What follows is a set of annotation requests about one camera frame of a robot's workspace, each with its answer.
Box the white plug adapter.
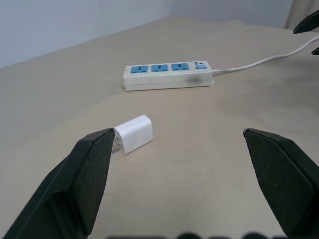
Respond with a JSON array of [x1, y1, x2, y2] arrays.
[[112, 114, 154, 156]]

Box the white power strip cable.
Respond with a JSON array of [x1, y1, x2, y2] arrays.
[[211, 34, 319, 74]]

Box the white power strip blue sockets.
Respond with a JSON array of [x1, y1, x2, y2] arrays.
[[123, 60, 215, 93]]

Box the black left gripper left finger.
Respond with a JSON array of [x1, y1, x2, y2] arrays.
[[0, 127, 116, 239]]

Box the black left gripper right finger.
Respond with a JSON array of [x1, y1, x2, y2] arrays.
[[242, 127, 319, 239]]

